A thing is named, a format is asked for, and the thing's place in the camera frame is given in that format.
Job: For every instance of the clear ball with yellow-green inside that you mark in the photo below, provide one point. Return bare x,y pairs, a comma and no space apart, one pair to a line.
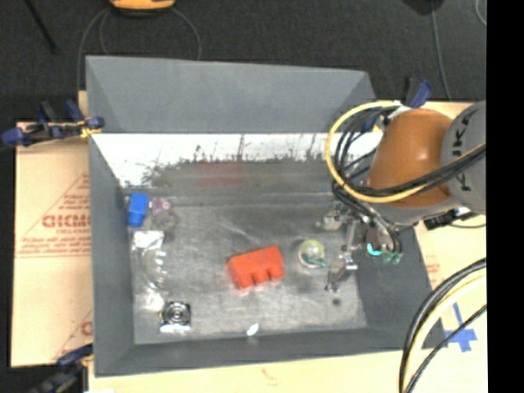
311,254

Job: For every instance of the small white oval piece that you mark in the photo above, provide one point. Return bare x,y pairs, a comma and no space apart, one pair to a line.
252,330

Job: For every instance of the black cylinder on white bracket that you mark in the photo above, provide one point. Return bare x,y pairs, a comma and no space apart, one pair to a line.
441,219

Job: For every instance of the brown cardboard board red print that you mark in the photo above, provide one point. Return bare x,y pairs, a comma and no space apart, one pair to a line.
49,244

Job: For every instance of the clear plastic bottle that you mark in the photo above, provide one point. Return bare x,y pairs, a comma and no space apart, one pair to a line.
148,260

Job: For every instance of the orange-red toy block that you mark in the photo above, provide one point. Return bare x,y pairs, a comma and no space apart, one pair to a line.
256,266

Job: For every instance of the grey metal bin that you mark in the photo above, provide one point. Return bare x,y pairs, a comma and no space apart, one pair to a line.
229,109

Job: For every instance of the blue plastic boxy piece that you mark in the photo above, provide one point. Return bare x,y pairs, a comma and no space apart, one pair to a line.
138,209

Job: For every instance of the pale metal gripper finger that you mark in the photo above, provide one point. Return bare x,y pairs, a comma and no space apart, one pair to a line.
340,269
329,222

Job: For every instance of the silver round metal piece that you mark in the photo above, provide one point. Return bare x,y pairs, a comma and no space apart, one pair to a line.
176,314

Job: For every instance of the small purple round object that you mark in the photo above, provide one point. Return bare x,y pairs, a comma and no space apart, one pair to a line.
161,206

